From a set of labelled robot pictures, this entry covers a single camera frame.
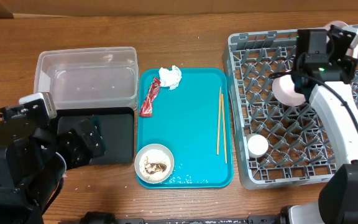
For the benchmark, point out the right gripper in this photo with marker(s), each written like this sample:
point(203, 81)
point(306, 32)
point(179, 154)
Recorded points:
point(349, 63)

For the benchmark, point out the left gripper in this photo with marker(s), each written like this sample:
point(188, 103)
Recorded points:
point(81, 154)

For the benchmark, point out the large white plate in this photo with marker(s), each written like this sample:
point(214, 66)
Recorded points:
point(337, 25)

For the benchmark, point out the pink bowl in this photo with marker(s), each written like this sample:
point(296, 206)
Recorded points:
point(284, 91)

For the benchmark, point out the grey bowl with food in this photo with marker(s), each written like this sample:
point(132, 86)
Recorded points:
point(154, 163)

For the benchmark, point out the red snack wrapper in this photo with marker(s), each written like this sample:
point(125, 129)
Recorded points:
point(146, 109)

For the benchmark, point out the wooden chopstick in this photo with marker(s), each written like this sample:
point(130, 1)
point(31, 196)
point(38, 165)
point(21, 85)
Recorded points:
point(224, 128)
point(219, 122)

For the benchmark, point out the white cup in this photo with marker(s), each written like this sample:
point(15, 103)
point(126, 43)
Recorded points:
point(257, 145)

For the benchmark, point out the white tissue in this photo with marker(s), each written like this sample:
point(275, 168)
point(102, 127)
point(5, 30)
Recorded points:
point(170, 78)

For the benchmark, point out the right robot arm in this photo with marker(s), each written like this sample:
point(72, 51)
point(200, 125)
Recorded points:
point(338, 200)

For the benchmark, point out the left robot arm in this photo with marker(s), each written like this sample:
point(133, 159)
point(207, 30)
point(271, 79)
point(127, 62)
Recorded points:
point(34, 158)

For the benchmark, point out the grey dishwasher rack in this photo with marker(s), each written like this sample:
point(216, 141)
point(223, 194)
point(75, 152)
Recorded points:
point(299, 151)

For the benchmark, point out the black plastic tray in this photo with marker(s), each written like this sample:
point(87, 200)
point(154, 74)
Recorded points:
point(117, 130)

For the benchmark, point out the clear plastic bin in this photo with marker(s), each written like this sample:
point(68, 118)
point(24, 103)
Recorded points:
point(101, 77)

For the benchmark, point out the teal serving tray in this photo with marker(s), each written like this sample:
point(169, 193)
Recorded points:
point(185, 120)

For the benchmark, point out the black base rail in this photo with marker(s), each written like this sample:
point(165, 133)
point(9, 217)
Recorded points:
point(109, 218)

